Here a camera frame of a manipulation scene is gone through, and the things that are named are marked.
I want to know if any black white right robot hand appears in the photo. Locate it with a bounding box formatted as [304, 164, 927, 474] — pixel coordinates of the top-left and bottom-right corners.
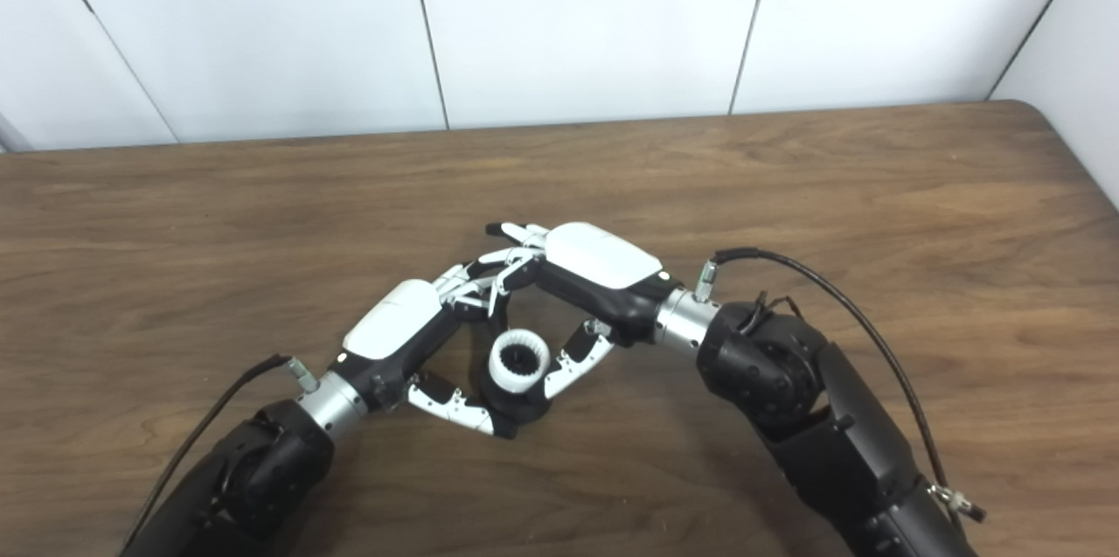
[472, 221, 676, 405]

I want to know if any round black plastic part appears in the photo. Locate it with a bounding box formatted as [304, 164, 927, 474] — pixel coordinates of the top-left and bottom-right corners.
[476, 369, 553, 431]

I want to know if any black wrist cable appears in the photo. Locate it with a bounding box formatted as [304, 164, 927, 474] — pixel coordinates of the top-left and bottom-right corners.
[695, 247, 987, 525]
[118, 353, 320, 557]

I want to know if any white plastic ring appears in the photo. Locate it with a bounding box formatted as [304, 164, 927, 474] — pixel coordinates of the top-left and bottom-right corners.
[488, 328, 552, 393]

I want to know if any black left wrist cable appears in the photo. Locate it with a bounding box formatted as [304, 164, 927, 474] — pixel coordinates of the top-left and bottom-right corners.
[118, 353, 320, 557]

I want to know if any grey metal pole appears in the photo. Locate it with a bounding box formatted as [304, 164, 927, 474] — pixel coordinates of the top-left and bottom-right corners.
[0, 111, 32, 152]

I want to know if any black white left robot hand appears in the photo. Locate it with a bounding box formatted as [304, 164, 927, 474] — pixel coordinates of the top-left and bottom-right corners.
[330, 264, 517, 440]

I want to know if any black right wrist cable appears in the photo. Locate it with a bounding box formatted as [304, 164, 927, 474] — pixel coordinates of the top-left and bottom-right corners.
[695, 247, 987, 525]

